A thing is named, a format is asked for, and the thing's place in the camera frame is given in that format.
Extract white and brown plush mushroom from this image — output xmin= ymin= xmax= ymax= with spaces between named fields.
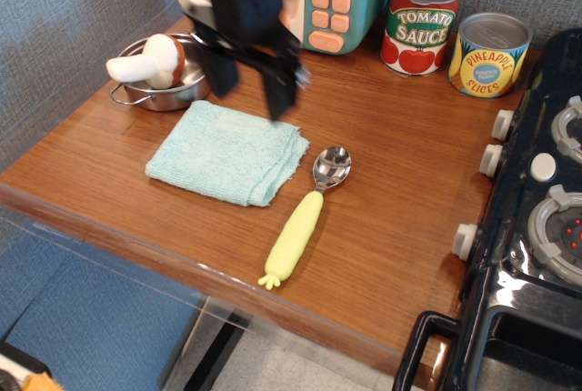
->
xmin=105 ymin=34 xmax=186 ymax=90

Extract black toy stove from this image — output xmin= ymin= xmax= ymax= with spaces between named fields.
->
xmin=393 ymin=28 xmax=581 ymax=390

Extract tomato sauce can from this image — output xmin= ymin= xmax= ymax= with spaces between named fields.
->
xmin=381 ymin=0 xmax=461 ymax=75

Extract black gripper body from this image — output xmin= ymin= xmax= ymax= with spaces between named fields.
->
xmin=180 ymin=0 xmax=313 ymax=90

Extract small steel pot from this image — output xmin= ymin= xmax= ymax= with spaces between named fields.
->
xmin=109 ymin=34 xmax=210 ymax=112

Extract light blue folded cloth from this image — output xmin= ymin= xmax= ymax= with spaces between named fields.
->
xmin=145 ymin=100 xmax=310 ymax=207

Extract pineapple slices can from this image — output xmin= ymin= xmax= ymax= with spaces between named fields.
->
xmin=448 ymin=13 xmax=533 ymax=99

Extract spoon with yellow-green handle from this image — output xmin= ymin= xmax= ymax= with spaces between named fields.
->
xmin=257 ymin=146 xmax=352 ymax=290

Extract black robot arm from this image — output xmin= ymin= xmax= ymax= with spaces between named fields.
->
xmin=186 ymin=0 xmax=309 ymax=120

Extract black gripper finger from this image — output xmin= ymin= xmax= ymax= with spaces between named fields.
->
xmin=196 ymin=45 xmax=239 ymax=98
xmin=259 ymin=61 xmax=300 ymax=121

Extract orange plush object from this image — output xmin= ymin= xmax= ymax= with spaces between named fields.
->
xmin=21 ymin=373 xmax=64 ymax=391

